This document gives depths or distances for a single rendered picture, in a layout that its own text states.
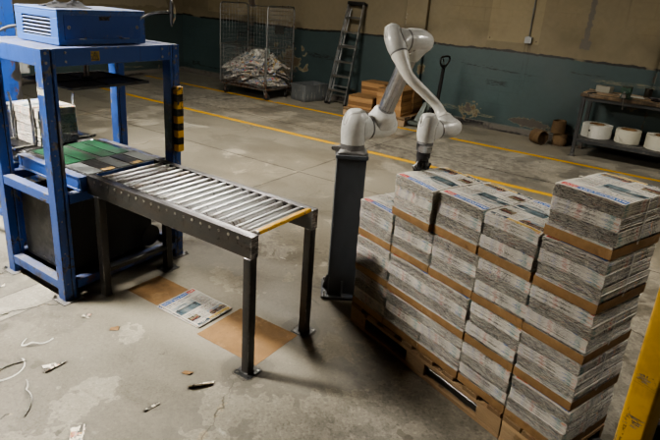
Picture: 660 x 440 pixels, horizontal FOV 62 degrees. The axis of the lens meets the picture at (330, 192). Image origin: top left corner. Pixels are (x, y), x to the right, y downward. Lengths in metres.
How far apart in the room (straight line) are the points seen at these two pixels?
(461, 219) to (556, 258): 0.51
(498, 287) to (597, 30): 7.02
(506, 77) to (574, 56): 1.06
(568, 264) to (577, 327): 0.26
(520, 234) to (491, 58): 7.35
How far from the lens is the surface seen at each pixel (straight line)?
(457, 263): 2.78
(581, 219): 2.33
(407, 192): 2.90
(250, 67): 10.79
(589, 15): 9.34
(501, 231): 2.56
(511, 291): 2.61
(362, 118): 3.43
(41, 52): 3.43
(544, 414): 2.74
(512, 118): 9.67
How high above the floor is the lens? 1.92
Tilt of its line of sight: 19 degrees down
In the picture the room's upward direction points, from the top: 4 degrees clockwise
